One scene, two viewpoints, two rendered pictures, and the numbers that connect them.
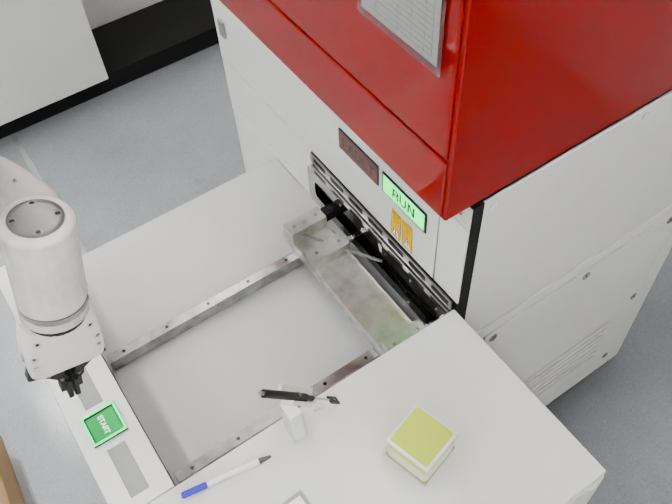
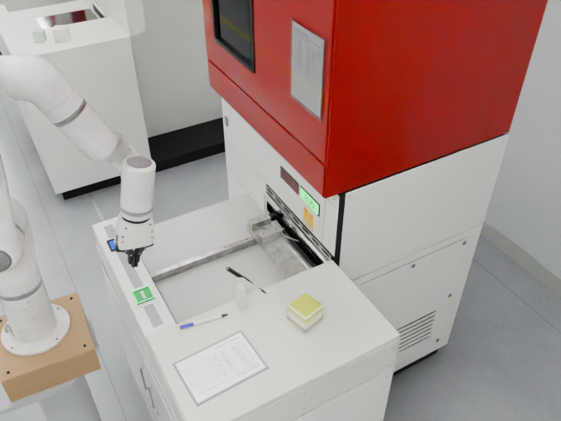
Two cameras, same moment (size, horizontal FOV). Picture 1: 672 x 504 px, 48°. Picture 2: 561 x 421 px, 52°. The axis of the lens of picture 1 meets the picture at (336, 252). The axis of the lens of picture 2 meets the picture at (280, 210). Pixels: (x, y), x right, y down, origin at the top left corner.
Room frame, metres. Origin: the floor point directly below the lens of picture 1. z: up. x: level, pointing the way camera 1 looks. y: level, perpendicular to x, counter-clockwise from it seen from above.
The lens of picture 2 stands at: (-0.63, -0.06, 2.24)
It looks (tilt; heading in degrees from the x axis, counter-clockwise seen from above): 39 degrees down; 1
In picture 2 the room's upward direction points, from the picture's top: straight up
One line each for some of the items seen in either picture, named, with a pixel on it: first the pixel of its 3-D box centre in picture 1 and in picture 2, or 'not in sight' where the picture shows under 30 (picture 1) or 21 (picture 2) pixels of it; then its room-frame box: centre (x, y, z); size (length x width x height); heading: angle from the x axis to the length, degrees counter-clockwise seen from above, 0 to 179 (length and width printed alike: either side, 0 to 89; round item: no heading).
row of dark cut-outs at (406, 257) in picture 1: (376, 225); (296, 220); (0.88, -0.08, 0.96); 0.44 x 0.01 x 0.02; 31
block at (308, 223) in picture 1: (305, 224); (259, 221); (0.94, 0.06, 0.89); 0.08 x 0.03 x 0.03; 121
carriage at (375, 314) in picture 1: (351, 286); (280, 253); (0.81, -0.02, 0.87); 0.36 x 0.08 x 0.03; 31
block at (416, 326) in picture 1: (405, 340); not in sight; (0.67, -0.11, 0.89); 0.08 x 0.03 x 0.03; 121
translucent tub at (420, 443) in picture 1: (420, 445); (305, 312); (0.43, -0.10, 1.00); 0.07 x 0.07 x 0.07; 46
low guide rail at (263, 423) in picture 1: (304, 400); not in sight; (0.60, 0.07, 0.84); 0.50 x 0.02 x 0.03; 121
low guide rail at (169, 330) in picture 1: (229, 296); (214, 255); (0.83, 0.21, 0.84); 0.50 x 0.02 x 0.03; 121
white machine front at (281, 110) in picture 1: (325, 144); (274, 179); (1.04, 0.01, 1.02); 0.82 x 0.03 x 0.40; 31
